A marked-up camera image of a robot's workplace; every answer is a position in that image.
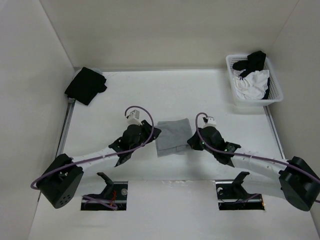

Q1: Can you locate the grey tank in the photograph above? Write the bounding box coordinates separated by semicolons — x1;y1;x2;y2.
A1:
91;67;103;75
155;118;193;158

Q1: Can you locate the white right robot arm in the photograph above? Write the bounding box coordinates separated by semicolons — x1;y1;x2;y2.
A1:
187;126;320;212

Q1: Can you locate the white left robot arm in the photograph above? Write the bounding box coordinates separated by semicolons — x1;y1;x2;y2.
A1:
31;120;162;209

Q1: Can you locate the white tank top in basket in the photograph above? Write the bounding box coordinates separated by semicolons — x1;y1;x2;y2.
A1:
232;70;270;100

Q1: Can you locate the folded black tank top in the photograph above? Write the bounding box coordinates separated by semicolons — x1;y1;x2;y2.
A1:
64;67;108;106

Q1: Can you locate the folded grey tank top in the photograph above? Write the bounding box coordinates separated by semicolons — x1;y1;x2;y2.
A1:
91;67;103;75

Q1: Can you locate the black tank top in basket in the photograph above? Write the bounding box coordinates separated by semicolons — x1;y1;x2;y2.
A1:
232;50;267;78

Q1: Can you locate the white plastic basket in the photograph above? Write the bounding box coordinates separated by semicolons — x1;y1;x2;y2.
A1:
225;54;284;107

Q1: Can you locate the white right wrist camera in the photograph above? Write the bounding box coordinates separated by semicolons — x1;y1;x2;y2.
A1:
202;116;217;128

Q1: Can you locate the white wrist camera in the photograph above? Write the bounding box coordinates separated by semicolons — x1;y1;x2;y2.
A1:
202;116;217;128
124;109;142;126

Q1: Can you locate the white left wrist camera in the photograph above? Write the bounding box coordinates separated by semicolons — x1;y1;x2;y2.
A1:
124;109;142;126

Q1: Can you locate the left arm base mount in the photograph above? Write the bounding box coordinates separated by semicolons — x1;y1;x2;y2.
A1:
80;172;129;211

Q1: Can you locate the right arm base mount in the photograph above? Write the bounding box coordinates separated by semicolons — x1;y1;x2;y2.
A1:
215;171;265;211

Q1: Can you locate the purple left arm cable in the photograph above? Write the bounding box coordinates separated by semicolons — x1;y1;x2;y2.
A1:
30;105;155;210

